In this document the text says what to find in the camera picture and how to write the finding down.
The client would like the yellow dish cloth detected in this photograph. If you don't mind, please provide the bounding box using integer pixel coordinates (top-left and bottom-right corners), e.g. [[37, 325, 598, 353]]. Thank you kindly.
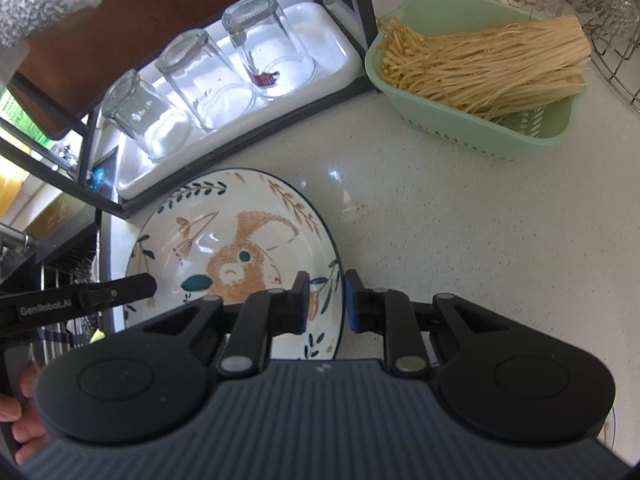
[[90, 330, 105, 344]]

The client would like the middle upturned drinking glass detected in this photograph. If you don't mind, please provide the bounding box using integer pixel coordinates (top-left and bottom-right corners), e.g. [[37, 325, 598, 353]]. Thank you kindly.
[[155, 29, 256, 131]]

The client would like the steel kitchen faucet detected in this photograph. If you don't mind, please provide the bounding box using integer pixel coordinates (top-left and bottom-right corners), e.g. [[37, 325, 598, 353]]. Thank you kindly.
[[0, 223, 40, 260]]

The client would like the rabbit floral pattern plate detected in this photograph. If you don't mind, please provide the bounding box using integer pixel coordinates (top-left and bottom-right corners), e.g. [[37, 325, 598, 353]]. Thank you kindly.
[[124, 168, 344, 360]]

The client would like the wire glass holder rack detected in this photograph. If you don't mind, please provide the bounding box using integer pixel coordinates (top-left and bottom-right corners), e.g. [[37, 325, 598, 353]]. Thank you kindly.
[[574, 0, 639, 113]]

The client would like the green plastic basket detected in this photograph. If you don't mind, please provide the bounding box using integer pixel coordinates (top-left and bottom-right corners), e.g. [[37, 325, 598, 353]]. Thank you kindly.
[[364, 0, 591, 160]]

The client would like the person left hand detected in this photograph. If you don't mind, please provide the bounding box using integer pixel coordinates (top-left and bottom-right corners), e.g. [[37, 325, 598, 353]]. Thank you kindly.
[[0, 364, 50, 465]]

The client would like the left upturned drinking glass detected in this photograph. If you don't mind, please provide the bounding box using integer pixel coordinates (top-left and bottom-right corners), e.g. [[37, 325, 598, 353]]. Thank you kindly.
[[102, 70, 193, 162]]

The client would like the right upturned drinking glass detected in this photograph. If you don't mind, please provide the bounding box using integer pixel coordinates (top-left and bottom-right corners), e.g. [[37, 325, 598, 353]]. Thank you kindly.
[[221, 0, 317, 101]]

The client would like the black kitchen sink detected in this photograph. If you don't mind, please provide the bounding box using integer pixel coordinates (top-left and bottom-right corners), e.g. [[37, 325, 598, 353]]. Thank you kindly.
[[1, 194, 113, 365]]

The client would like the bundle of dried noodles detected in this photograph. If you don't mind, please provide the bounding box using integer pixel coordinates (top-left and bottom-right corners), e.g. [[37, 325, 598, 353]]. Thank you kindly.
[[381, 16, 591, 120]]

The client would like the green dish soap bottle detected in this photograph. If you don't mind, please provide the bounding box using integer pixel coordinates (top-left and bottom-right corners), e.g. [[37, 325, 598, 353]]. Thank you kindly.
[[1, 89, 54, 160]]

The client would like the white drip tray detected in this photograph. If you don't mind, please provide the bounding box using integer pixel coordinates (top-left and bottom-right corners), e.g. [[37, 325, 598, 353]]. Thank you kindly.
[[101, 0, 361, 200]]

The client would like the white rose pattern plate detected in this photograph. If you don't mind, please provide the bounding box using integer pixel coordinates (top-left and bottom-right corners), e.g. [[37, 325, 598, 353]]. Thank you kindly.
[[598, 408, 616, 451]]

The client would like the yellow detergent jug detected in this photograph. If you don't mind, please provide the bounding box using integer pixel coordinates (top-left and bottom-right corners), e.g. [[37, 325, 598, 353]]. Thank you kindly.
[[0, 156, 28, 217]]

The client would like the upturned drinking glass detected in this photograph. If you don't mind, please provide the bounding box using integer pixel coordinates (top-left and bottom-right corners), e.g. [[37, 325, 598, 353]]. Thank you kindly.
[[102, 70, 193, 162], [155, 29, 256, 131], [221, 0, 317, 101]]

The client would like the dark wooden cutting board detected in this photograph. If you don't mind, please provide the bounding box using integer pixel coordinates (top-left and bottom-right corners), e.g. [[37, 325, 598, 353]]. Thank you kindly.
[[1, 0, 238, 118]]

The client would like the black metal dish rack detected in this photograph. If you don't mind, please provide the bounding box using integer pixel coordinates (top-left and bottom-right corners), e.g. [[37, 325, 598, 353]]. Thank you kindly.
[[1, 0, 367, 218]]

